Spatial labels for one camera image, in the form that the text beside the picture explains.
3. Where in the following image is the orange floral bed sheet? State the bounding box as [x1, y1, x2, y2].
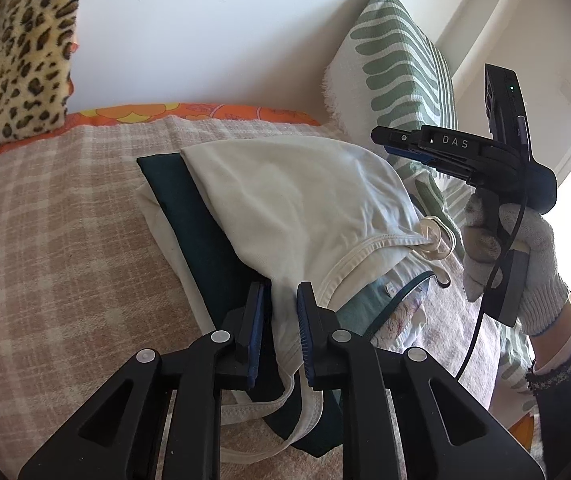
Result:
[0, 103, 319, 155]

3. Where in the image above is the cream folded garment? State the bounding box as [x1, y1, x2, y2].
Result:
[136, 183, 215, 334]

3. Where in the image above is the floral patterned white garment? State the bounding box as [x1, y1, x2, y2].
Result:
[370, 272, 432, 353]

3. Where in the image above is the dark green folded garment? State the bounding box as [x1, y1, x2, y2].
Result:
[136, 153, 344, 457]

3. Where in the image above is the white camisole top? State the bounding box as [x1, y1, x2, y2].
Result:
[181, 136, 455, 464]

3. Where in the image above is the teal folded garment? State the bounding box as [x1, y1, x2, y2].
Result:
[334, 270, 436, 338]

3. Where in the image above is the white knit gloved right hand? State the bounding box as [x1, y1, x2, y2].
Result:
[461, 187, 571, 338]

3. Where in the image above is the green striped white pillow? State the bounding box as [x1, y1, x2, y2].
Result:
[323, 0, 536, 418]

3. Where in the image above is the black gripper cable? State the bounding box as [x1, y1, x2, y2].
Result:
[453, 114, 532, 382]

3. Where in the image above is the leopard print fuzzy bag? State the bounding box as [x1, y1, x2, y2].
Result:
[0, 0, 79, 146]

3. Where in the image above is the pink plaid blanket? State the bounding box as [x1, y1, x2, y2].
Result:
[0, 114, 507, 480]

